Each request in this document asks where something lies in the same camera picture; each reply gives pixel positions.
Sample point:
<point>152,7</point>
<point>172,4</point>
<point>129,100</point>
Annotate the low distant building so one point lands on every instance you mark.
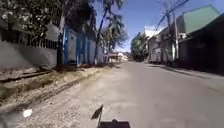
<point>115,56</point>

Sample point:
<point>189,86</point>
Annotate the clump of green trees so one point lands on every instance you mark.
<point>139,46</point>

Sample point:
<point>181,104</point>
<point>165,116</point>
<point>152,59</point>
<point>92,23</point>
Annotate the group of palm trees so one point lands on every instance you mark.
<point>115,28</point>

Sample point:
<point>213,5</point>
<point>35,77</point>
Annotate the grey concrete road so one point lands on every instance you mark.
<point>156,96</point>

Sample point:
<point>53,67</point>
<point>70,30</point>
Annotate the utility pole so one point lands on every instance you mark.
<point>175,33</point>

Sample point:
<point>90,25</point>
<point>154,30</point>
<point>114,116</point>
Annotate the dirt verge with grass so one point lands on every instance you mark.
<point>30,86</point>

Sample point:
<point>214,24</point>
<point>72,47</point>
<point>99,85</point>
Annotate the row of buildings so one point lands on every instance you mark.
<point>200,40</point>

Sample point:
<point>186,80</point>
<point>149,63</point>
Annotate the white litter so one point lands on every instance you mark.
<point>27,113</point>

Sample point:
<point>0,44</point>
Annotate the blue and white wall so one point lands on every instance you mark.
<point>80,48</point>

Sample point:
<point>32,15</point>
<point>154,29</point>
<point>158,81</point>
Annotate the grey wall with fence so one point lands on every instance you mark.
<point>30,53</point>

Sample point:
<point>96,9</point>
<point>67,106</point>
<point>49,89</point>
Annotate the leafy tree over wall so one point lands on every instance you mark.
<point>30,13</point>

